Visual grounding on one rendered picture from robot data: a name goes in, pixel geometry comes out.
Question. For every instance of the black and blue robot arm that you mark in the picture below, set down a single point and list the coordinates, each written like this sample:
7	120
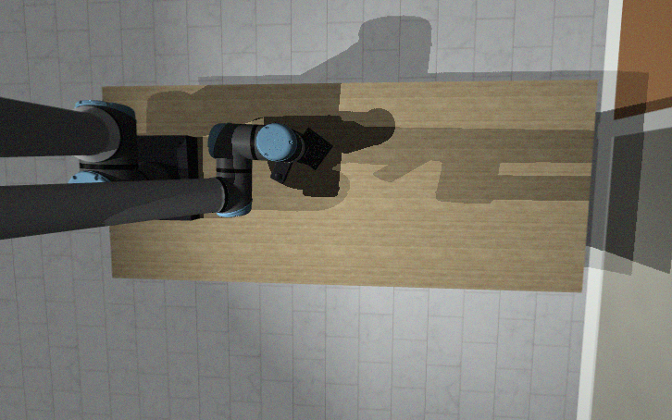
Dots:
106	135

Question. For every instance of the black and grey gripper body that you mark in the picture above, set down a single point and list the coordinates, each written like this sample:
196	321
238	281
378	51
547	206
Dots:
308	143

